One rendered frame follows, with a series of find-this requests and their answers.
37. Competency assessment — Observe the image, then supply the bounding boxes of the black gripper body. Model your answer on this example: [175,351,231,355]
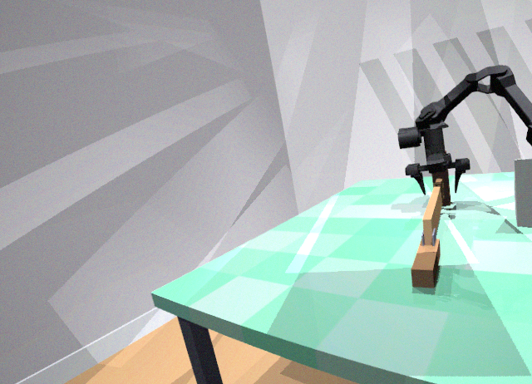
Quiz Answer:
[405,144,470,175]

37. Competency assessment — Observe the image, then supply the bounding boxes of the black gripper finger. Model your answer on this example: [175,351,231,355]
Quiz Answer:
[454,170,466,193]
[410,173,426,195]

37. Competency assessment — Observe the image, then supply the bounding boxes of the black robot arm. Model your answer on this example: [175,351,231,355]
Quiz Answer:
[397,65,532,174]

